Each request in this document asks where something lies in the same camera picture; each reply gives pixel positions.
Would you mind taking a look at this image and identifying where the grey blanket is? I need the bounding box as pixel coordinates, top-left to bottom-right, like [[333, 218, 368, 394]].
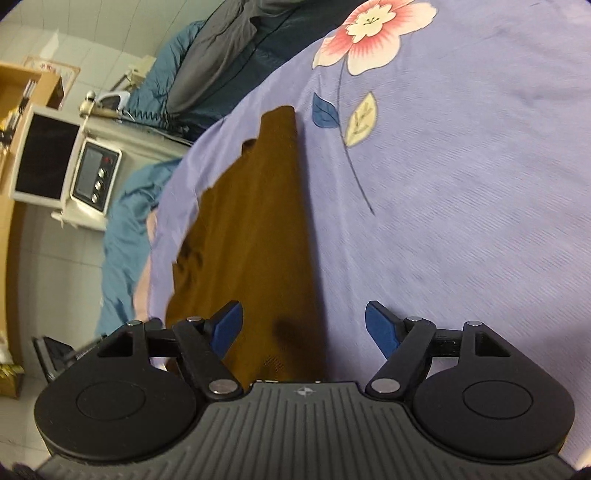
[[168, 0, 305, 116]]

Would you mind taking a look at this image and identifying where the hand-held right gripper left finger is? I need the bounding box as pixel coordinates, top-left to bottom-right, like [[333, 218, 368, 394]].
[[97, 301, 245, 400]]

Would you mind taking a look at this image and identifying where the wooden bookshelf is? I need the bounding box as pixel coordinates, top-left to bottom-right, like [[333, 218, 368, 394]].
[[0, 62, 65, 370]]

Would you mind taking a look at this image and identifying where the blue quilt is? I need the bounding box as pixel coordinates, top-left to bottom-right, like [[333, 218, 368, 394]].
[[97, 21, 208, 337]]

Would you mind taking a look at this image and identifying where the beige cardboard box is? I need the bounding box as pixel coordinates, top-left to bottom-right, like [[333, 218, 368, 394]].
[[127, 55, 158, 80]]

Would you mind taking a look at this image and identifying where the white paper sheet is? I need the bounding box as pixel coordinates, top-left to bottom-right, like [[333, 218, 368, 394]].
[[44, 34, 70, 58]]

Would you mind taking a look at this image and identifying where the black metal frame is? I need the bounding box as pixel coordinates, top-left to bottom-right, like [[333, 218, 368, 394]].
[[31, 335, 103, 384]]

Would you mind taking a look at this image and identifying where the white appliance with control panel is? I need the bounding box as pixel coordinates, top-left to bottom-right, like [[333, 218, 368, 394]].
[[51, 111, 192, 232]]

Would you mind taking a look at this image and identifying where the dark teal duvet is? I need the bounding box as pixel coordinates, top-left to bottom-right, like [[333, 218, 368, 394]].
[[175, 0, 365, 137]]

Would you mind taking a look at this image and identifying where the white clothes iron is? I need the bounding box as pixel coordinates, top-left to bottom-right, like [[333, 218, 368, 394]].
[[98, 90, 131, 110]]

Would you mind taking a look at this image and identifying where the purple floral bed sheet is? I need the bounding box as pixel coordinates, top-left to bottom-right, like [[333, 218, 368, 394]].
[[134, 0, 591, 472]]

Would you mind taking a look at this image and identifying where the brown knit garment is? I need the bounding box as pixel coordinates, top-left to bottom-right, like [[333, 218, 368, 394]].
[[164, 105, 331, 384]]

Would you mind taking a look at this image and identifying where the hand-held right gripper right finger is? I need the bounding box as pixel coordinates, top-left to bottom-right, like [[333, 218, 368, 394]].
[[365, 301, 513, 400]]

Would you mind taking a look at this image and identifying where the row of books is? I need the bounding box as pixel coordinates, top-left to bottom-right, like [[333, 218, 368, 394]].
[[0, 78, 40, 139]]

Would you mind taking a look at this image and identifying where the wall poster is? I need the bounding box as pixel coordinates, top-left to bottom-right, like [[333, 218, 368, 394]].
[[23, 55, 81, 86]]

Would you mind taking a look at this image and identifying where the white microwave oven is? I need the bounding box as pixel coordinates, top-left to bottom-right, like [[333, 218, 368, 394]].
[[11, 104, 88, 206]]

